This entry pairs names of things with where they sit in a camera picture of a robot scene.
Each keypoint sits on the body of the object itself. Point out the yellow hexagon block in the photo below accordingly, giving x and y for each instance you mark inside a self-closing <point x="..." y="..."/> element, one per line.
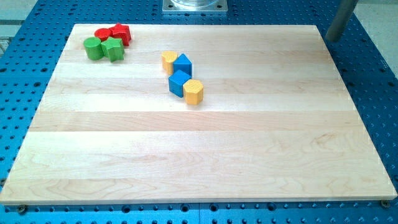
<point x="193" y="91"/>

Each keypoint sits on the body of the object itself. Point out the blue cube block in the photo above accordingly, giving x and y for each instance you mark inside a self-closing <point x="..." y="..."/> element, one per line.
<point x="176" y="82"/>

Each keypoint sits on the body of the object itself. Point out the blue triangle block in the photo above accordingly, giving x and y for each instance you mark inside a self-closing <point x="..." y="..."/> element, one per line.
<point x="183" y="64"/>

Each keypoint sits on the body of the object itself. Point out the yellow heart block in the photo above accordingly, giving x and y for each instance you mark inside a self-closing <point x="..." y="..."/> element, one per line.
<point x="168" y="58"/>

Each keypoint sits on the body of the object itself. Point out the light wooden board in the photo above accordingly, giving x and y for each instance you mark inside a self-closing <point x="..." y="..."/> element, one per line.
<point x="276" y="124"/>

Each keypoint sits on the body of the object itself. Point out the green star block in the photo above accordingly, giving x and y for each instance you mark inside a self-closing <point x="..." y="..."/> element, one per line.
<point x="113" y="49"/>

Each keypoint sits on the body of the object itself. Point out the red star block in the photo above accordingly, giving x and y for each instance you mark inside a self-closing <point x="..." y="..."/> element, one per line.
<point x="122" y="32"/>

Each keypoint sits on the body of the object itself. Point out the red cylinder block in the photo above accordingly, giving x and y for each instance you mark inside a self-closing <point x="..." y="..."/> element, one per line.
<point x="103" y="33"/>

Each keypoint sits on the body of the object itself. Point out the green cylinder block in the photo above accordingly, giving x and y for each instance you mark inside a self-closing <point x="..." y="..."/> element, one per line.
<point x="93" y="48"/>

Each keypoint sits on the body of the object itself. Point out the grey metal rod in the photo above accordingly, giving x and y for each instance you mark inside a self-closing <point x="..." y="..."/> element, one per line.
<point x="340" y="21"/>

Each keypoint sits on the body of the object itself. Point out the left board stop bolt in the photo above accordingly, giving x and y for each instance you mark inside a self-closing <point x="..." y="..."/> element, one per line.
<point x="21" y="209"/>

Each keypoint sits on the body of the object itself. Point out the board stop bolt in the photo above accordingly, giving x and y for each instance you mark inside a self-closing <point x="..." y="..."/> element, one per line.
<point x="21" y="209"/>
<point x="385" y="203"/>

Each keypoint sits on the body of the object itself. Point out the right board stop bolt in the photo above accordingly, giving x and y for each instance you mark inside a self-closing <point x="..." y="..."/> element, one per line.
<point x="385" y="203"/>

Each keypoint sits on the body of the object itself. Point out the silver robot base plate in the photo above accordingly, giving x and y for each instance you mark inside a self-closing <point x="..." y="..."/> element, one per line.
<point x="194" y="6"/>

